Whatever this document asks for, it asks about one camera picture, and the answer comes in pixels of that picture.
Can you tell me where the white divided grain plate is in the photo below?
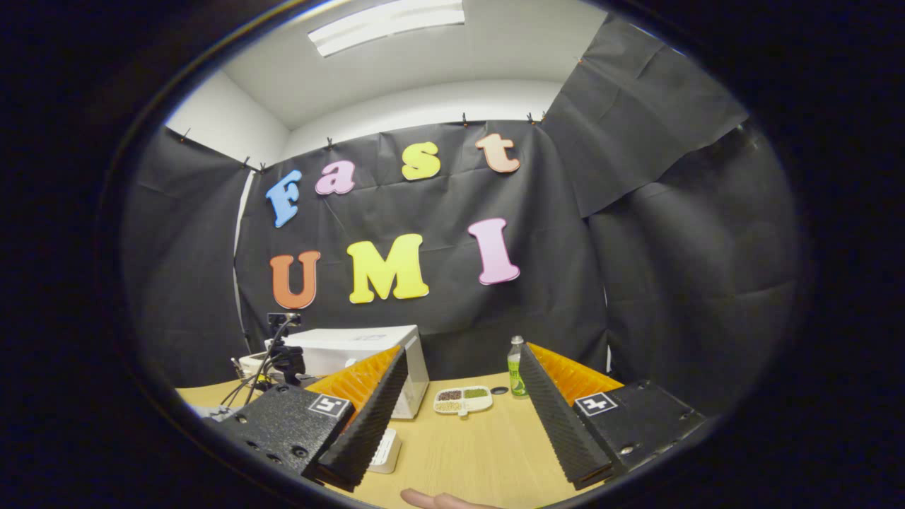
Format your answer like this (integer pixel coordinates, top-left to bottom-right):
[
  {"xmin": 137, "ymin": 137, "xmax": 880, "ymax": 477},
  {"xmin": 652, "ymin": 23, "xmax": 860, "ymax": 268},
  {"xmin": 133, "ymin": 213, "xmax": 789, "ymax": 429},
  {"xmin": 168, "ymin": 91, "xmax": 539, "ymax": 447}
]
[{"xmin": 433, "ymin": 385, "xmax": 494, "ymax": 417}]

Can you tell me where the ceiling light panel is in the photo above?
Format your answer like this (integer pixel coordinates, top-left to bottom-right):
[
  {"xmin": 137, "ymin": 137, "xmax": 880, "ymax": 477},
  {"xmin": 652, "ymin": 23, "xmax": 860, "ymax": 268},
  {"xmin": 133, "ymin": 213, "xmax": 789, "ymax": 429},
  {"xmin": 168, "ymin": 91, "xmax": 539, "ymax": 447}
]
[{"xmin": 307, "ymin": 0, "xmax": 467, "ymax": 58}]

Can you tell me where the green drink bottle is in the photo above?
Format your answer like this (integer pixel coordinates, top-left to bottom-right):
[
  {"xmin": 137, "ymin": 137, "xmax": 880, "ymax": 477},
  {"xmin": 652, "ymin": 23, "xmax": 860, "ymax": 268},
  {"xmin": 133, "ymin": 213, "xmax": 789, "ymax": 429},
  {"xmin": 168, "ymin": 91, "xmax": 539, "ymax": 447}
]
[{"xmin": 507, "ymin": 335, "xmax": 530, "ymax": 399}]

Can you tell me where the white square bowl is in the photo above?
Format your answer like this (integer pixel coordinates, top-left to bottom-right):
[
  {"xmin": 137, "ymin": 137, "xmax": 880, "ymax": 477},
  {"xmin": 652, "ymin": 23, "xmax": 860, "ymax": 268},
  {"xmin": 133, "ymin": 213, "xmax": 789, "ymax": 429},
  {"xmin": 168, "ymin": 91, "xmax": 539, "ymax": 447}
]
[{"xmin": 366, "ymin": 427, "xmax": 403, "ymax": 475}]

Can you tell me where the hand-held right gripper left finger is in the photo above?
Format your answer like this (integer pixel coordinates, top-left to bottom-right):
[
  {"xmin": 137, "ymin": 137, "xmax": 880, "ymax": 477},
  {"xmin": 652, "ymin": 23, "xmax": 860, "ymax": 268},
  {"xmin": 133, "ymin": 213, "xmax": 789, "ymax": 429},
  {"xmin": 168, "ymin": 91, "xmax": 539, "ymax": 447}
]
[{"xmin": 211, "ymin": 345, "xmax": 409, "ymax": 494}]

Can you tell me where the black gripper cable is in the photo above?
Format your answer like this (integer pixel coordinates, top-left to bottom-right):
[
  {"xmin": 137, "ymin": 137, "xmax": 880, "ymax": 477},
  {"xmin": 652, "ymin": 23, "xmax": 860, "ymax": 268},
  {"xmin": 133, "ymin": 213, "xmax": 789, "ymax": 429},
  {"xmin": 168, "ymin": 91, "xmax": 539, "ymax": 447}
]
[{"xmin": 219, "ymin": 322, "xmax": 296, "ymax": 409}]

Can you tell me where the black backdrop cloth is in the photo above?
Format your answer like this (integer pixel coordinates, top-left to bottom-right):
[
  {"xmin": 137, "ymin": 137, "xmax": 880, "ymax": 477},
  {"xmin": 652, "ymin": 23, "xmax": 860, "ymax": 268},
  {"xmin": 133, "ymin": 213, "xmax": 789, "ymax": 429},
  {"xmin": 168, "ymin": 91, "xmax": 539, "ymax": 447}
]
[{"xmin": 120, "ymin": 14, "xmax": 803, "ymax": 418}]

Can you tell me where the white microwave oven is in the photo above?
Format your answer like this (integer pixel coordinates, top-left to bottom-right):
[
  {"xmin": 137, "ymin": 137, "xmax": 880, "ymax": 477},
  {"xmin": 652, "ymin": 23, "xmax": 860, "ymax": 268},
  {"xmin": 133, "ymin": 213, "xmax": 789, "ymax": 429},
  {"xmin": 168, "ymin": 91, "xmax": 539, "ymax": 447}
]
[{"xmin": 264, "ymin": 324, "xmax": 431, "ymax": 421}]

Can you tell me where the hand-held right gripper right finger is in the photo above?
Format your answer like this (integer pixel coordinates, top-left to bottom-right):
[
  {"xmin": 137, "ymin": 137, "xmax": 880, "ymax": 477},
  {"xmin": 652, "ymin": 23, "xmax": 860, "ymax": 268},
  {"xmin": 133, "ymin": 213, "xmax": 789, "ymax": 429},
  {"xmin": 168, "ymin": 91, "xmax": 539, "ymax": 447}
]
[{"xmin": 518, "ymin": 342, "xmax": 709, "ymax": 491}]

